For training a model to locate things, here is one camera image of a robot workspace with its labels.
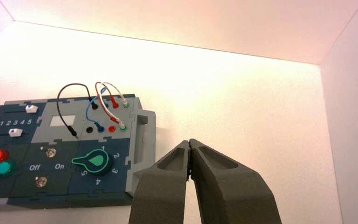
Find blue jumper cable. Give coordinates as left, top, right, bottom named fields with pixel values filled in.
left=85, top=87, right=109, bottom=133

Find blue grey task board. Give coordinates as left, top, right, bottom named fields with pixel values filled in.
left=0, top=94, right=157, bottom=212

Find black jumper cable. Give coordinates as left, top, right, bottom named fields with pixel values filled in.
left=57, top=83, right=100, bottom=139

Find teal rotary selector knob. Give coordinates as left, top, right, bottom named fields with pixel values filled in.
left=71, top=149, right=113, bottom=176

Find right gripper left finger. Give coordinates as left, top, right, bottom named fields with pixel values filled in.
left=129, top=140, right=190, bottom=224

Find green push button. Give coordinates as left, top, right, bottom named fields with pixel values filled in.
left=0, top=160, right=17, bottom=178

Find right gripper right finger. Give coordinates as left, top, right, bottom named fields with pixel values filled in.
left=189, top=139, right=282, bottom=224

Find red jumper cable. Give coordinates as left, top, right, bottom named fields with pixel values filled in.
left=95, top=81, right=120, bottom=124

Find white jumper cable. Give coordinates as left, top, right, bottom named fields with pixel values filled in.
left=99, top=82, right=130, bottom=131

